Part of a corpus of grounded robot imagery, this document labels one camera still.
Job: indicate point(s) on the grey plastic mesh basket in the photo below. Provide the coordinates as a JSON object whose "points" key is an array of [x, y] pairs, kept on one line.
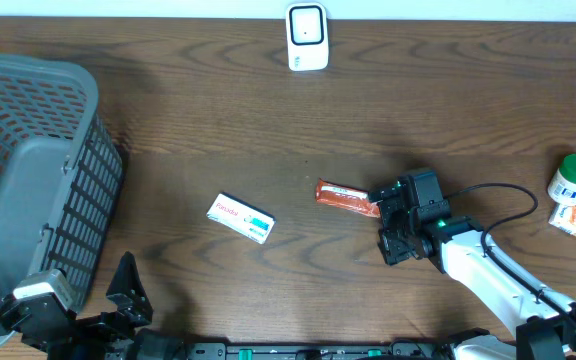
{"points": [[60, 174]]}

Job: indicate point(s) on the white Panadol medicine box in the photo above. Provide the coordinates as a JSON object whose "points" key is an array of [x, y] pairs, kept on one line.
{"points": [[241, 217]]}

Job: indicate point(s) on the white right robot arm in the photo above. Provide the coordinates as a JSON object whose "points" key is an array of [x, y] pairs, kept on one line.
{"points": [[541, 320]]}

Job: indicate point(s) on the red Top chocolate bar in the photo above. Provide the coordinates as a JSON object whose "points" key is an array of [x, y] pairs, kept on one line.
{"points": [[346, 198]]}

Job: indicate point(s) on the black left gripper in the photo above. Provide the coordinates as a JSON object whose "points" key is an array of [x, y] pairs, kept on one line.
{"points": [[118, 332]]}

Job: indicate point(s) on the green lid jar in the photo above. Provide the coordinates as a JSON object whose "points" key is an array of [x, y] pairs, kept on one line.
{"points": [[562, 187]]}

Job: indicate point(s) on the white barcode scanner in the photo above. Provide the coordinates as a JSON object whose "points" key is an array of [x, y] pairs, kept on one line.
{"points": [[307, 36]]}

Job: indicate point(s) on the orange juice carton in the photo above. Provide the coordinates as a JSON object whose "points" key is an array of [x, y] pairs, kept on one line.
{"points": [[563, 217]]}

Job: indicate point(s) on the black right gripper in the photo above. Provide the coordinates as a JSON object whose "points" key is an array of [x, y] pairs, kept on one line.
{"points": [[393, 251]]}

